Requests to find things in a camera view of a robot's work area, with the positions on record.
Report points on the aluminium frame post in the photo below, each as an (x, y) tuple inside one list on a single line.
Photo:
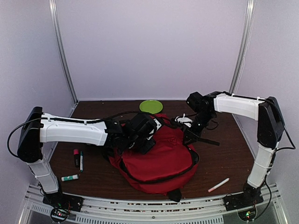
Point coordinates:
[(62, 55), (246, 34)]

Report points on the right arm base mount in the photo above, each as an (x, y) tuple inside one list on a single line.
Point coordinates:
[(245, 203)]

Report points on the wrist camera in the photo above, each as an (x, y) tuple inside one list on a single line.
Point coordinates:
[(142, 126), (196, 102)]

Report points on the pink white pen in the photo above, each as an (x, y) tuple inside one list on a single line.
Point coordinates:
[(218, 185)]

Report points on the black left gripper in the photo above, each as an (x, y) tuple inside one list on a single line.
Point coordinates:
[(144, 149)]

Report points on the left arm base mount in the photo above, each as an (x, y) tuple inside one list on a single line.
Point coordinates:
[(62, 206)]

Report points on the right aluminium frame post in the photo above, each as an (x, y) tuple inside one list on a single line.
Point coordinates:
[(246, 34)]

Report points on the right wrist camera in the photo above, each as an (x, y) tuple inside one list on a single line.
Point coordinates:
[(196, 102)]

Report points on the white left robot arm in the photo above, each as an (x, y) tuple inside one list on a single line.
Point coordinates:
[(41, 128)]

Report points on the left aluminium frame post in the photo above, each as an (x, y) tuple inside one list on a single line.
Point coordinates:
[(62, 55)]

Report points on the blue white pen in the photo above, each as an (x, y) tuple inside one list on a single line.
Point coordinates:
[(81, 168)]

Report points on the green white glue stick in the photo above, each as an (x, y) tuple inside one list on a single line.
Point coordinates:
[(69, 178)]

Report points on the red backpack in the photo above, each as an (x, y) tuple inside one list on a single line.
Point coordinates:
[(164, 169)]

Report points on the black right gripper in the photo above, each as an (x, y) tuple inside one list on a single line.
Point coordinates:
[(194, 137)]

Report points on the aluminium front rail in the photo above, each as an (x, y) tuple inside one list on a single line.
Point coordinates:
[(205, 210)]

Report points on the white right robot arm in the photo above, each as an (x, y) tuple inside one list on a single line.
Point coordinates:
[(270, 136)]

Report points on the green plate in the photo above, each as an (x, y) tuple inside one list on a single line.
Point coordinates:
[(151, 106)]

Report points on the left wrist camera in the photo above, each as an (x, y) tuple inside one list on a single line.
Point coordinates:
[(142, 126)]

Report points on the pink black highlighter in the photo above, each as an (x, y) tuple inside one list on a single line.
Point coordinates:
[(76, 158)]

